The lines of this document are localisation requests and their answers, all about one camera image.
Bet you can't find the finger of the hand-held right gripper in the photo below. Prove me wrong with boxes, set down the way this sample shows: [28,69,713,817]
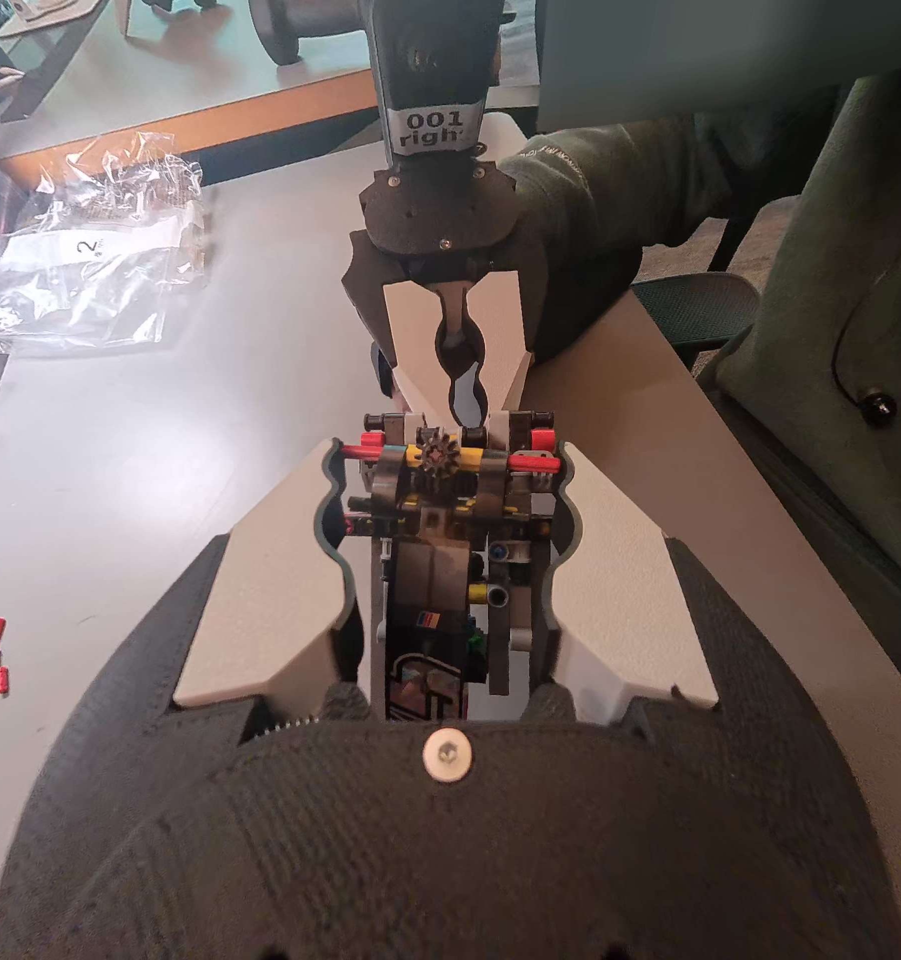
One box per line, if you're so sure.
[381,281,455,421]
[461,270,538,415]

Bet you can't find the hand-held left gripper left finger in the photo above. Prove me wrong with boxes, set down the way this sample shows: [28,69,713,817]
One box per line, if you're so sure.
[171,437,365,712]

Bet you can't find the lego car chassis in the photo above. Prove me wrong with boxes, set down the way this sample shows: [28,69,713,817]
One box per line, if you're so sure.
[340,408,575,723]

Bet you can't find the wooden stand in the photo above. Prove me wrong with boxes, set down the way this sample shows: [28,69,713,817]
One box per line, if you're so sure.
[0,0,101,39]

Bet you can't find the empty clear plastic bag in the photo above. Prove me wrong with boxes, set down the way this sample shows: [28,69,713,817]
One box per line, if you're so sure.
[0,129,213,354]

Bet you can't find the black mesh chair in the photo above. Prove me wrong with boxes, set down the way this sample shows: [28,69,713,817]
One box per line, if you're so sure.
[630,271,763,370]

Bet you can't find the black round device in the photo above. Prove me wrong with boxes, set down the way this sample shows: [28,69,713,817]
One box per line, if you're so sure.
[246,0,377,67]

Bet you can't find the wood-edged grey table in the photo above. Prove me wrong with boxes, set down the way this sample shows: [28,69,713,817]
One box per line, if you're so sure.
[0,0,542,189]

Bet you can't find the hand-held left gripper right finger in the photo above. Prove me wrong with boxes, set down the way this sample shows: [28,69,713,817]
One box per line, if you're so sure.
[534,441,723,725]

